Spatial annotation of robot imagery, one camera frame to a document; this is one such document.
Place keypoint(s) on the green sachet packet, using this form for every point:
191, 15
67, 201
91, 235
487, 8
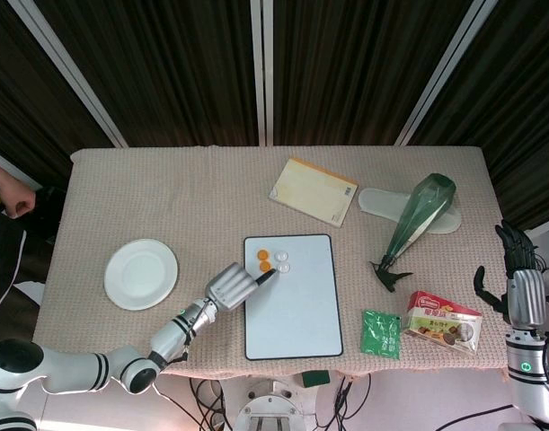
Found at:
381, 334

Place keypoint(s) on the person in black clothing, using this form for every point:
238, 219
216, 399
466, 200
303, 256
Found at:
0, 251

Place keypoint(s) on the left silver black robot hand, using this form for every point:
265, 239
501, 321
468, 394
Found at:
229, 287

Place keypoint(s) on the green block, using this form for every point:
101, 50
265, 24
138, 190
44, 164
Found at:
316, 379

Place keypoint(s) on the bare person hand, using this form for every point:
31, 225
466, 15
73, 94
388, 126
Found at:
17, 199

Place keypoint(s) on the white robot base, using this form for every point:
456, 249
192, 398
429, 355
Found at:
269, 404

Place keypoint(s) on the black bag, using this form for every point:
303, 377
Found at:
49, 215

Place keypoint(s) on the white paper plate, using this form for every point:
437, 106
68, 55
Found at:
139, 274

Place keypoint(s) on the white frame post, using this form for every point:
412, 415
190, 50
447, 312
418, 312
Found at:
72, 76
268, 67
256, 67
445, 72

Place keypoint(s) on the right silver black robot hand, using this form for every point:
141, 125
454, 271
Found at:
528, 298

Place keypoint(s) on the yellow cover book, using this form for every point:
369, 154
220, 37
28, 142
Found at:
312, 190

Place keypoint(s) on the orange round magnet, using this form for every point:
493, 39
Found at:
262, 254
264, 266

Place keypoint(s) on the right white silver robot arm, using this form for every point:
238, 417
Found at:
525, 381

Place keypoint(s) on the white round magnet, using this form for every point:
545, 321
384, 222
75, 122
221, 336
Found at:
283, 268
281, 256

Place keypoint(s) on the white magnetic board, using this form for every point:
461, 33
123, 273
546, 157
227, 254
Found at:
296, 314

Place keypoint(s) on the pink waffle tablecloth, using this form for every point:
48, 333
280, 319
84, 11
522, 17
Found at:
166, 193

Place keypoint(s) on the red snack box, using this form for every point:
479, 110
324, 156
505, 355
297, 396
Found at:
440, 321

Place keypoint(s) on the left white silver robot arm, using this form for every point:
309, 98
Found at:
72, 366

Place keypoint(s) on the dark pleated curtain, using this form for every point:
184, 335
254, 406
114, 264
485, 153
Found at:
188, 67

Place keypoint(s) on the white slipper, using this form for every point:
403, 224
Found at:
377, 202

